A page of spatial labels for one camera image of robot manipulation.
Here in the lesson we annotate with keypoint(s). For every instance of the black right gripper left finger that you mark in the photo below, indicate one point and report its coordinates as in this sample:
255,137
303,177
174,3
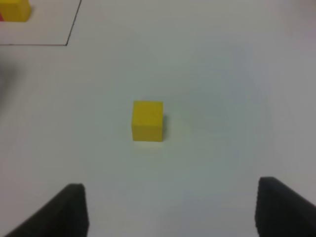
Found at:
65,215

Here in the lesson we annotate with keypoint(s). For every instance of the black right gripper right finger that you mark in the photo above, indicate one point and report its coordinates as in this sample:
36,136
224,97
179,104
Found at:
282,212

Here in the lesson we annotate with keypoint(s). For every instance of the yellow template cube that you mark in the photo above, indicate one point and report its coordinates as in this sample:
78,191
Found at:
15,10

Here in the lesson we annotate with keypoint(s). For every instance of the loose yellow cube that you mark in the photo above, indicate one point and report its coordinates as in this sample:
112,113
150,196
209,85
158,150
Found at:
147,121

